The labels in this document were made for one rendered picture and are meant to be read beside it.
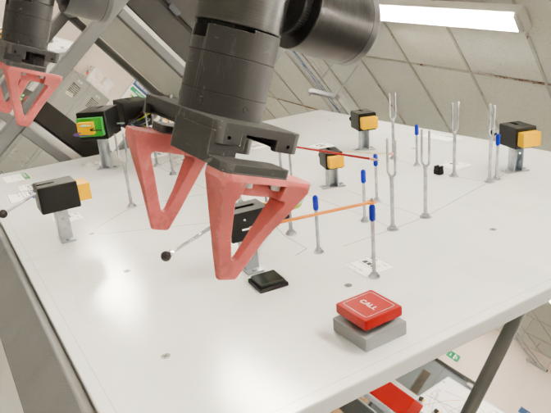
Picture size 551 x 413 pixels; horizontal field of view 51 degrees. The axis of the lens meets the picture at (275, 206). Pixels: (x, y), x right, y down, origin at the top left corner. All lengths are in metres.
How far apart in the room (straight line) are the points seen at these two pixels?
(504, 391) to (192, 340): 12.03
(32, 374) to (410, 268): 0.47
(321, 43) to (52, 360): 0.46
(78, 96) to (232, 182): 7.76
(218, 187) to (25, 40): 0.54
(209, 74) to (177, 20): 1.45
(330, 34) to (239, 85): 0.08
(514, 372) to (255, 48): 12.38
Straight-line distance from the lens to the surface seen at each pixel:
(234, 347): 0.64
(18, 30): 0.83
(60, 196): 0.99
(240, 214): 0.75
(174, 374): 0.62
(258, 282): 0.75
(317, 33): 0.41
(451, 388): 8.42
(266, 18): 0.37
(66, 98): 8.03
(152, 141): 0.43
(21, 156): 8.03
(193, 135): 0.36
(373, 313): 0.62
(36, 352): 0.74
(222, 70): 0.37
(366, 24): 0.43
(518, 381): 12.59
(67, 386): 0.64
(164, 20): 1.79
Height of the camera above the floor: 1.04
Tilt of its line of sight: 8 degrees up
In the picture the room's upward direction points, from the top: 36 degrees clockwise
